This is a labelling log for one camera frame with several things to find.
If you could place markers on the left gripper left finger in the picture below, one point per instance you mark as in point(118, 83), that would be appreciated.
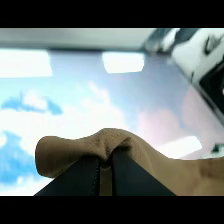
point(80, 180)

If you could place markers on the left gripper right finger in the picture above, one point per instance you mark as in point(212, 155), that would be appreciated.
point(135, 180)

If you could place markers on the brown garment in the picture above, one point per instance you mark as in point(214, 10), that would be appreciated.
point(186, 176)

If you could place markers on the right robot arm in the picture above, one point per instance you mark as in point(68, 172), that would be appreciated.
point(203, 56)

